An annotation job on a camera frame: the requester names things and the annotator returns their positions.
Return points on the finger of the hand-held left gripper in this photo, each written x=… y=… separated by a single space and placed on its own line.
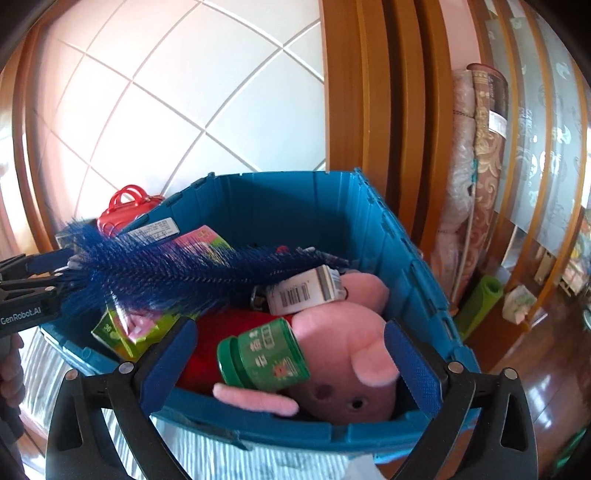
x=41 y=262
x=32 y=285

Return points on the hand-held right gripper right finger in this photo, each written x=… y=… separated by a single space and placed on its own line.
x=413 y=364

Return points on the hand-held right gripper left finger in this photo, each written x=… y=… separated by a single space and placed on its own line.
x=171 y=364

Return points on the blue feather brush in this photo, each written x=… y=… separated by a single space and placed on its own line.
x=175 y=272

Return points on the green bottle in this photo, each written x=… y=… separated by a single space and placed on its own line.
x=263 y=355

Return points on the green wet wipes pack pink lid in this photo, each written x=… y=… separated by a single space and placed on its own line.
x=207 y=237

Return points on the white and green box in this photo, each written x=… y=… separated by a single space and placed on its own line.
x=300 y=290

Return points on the blue plastic crate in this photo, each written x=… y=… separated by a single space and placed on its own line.
x=286 y=207

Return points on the person's left hand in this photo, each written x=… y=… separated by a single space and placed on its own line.
x=11 y=378

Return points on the green printed carton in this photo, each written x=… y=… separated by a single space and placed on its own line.
x=120 y=334

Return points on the pink pig plush toy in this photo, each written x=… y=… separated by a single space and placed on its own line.
x=341 y=341

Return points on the green rolled mat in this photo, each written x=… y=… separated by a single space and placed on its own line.
x=480 y=304

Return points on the red bear-embossed suitcase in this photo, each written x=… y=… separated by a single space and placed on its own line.
x=127 y=210

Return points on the striped blue-white blanket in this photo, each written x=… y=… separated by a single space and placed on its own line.
x=221 y=454

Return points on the white labelled carton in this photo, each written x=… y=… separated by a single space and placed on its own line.
x=154 y=229

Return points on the pink floral rolled quilt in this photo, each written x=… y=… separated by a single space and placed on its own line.
x=455 y=194

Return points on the red-gold rolled carpet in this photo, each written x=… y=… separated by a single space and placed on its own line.
x=489 y=138

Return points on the frosted glass sliding door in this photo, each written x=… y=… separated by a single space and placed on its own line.
x=540 y=115

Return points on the padded headboard with wooden frame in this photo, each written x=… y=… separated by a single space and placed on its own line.
x=184 y=92

